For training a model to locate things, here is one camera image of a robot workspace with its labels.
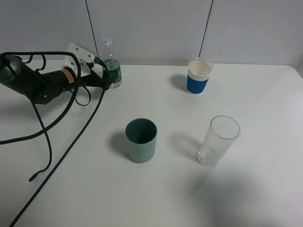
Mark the white gripper camera mount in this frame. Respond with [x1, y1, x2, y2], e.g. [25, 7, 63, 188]
[62, 43, 98, 77]

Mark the black braided camera cable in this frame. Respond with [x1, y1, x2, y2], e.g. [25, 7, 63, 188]
[9, 56, 107, 227]

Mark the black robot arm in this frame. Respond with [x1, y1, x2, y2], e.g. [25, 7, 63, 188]
[0, 52, 118, 105]

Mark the blue sleeved white cup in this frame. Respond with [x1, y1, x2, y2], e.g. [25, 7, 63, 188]
[186, 58, 214, 95]

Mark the clear drinking glass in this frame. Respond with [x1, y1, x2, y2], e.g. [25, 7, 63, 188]
[198, 115, 241, 166]

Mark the clear green-label water bottle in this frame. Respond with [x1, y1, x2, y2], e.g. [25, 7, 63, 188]
[99, 35, 122, 89]

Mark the green plastic cup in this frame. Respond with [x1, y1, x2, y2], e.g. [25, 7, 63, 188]
[125, 118, 158, 163]

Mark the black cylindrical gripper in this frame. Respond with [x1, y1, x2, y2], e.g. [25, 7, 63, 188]
[42, 67, 118, 92]

